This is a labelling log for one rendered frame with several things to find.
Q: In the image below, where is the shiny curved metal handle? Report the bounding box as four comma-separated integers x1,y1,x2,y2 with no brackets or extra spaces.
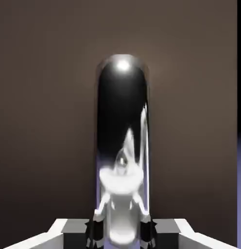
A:
86,53,158,249

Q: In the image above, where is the brown cabinet door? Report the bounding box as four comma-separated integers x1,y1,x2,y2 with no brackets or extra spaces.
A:
0,0,238,249

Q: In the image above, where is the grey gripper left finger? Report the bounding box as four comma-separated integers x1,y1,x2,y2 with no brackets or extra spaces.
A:
2,218,90,249

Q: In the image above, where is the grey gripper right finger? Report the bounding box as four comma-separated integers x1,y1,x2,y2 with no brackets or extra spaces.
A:
153,218,240,249

